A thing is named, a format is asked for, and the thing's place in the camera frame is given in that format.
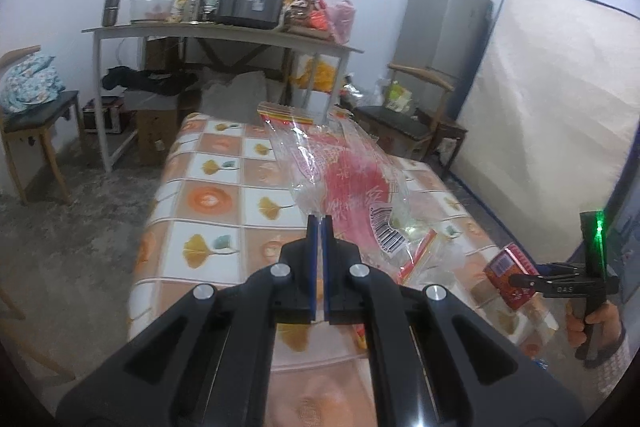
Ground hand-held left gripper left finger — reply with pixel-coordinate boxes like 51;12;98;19
55;214;321;427

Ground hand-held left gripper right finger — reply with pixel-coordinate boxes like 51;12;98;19
322;214;586;427

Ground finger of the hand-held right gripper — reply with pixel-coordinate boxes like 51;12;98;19
537;261;588;278
507;273;591;299

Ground red snack packet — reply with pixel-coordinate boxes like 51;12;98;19
484;243;538;311

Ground clear red-printed plastic bag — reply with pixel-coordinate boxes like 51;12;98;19
256;101;431;288

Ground person's right hand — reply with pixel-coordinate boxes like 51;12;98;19
565;302;627;358

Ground clear zip bag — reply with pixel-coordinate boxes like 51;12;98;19
397;229;481;293

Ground table with patterned cloth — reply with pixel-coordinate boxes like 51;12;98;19
127;112;561;370

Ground upright mattress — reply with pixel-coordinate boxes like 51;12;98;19
447;0;640;303

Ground wooden armchair with black seat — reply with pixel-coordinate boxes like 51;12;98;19
357;63;468;172

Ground dark wooden stool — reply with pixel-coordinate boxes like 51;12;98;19
434;117;469;178

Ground white sack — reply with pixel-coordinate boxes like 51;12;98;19
199;71;283;125

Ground green-white packet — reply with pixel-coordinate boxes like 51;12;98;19
385;79;414;110

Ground orange plastic bag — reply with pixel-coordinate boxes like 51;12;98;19
295;57;339;92

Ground cardboard box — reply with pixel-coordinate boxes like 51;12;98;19
136;107;180;166

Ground pink plastic bag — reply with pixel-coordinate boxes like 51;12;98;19
325;0;359;44

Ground black cloth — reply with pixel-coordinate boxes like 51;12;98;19
101;66;201;96

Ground pile of snack packets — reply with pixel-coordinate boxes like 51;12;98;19
277;0;333;32

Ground white-framed desk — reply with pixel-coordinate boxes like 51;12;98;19
81;24;365;172

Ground grey refrigerator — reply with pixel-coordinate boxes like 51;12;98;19
390;0;495;118

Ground grey rice cooker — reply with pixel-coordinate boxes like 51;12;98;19
215;0;285;30

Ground glass bowl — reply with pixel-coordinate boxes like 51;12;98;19
125;0;181;25

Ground wooden chair with dark seat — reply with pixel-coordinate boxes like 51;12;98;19
0;46;86;206

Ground metal water bottle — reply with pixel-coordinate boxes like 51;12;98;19
102;0;126;28

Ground floral cloth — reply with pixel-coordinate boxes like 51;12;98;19
0;54;66;112

